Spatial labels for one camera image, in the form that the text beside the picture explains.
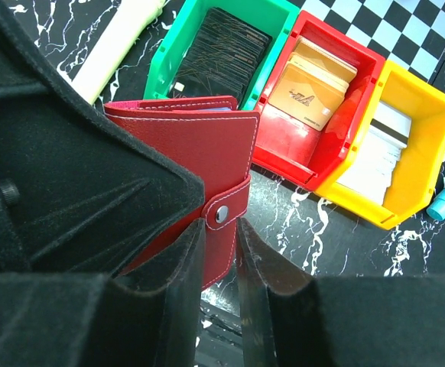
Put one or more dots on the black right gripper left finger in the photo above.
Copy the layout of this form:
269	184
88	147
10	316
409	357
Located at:
79	199

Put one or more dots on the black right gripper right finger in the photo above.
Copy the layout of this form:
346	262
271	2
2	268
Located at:
291	318

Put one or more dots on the red leather card holder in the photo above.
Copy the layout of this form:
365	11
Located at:
213	139

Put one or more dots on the white card stack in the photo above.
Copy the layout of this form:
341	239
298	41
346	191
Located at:
371	173

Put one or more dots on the black card stack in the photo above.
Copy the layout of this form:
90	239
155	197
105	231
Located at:
222	59

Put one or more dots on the gold card stack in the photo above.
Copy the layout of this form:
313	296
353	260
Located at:
312	84

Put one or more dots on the red plastic bin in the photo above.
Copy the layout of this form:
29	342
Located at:
297	152

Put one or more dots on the cream toy microphone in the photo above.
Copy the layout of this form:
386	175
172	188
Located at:
130	19

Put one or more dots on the yellow plastic bin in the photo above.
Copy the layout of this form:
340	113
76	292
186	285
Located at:
415	176

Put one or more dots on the green plastic bin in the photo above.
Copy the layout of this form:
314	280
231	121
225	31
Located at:
275	18

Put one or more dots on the black white checkerboard mat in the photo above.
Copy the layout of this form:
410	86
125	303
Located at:
410	33

